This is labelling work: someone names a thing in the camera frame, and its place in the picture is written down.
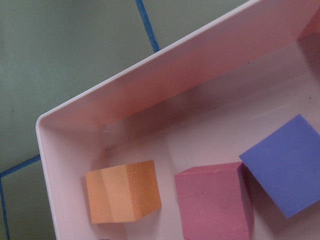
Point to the purple foam block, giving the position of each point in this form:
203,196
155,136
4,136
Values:
287,165

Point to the red foam block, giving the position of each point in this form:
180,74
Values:
214,202

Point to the pink plastic bin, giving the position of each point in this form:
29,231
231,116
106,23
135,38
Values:
202,100

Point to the orange foam block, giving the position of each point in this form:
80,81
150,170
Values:
123,193

